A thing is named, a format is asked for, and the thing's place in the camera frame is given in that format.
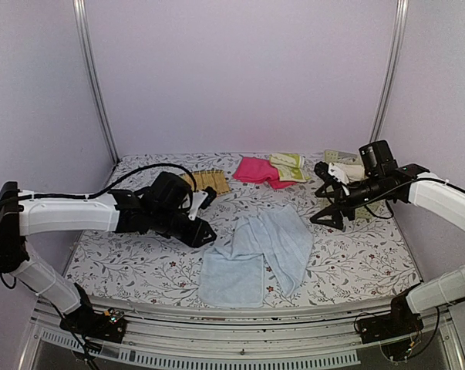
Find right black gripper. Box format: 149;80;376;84
311;174;386;230

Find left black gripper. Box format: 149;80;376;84
151;207;218;249

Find cream towel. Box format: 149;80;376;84
333;163;366;183

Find light blue towel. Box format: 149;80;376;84
197;205;313;308

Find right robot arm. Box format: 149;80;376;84
310;140;465;336

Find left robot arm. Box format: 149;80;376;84
0;172;217;335

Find woven bamboo tray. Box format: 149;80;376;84
180;170;231;196

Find green plastic basket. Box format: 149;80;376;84
320;150;384;222

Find yellow green patterned towel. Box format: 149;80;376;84
269;153;311;183

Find floral tablecloth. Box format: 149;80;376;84
66;153;420;308

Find pink towel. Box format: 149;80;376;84
233;156;295;190

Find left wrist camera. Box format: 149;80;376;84
188;187;217;220

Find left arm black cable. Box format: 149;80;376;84
0;162;197;217

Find front aluminium rail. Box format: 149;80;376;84
18;296;465;370

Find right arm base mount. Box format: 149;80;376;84
354;288;424;344

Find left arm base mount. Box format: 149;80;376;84
59;284;127;344

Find right aluminium post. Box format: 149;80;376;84
369;0;409;142

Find aluminium post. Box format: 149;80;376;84
369;0;409;142
72;0;120;165

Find left aluminium post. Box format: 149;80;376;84
72;0;120;165

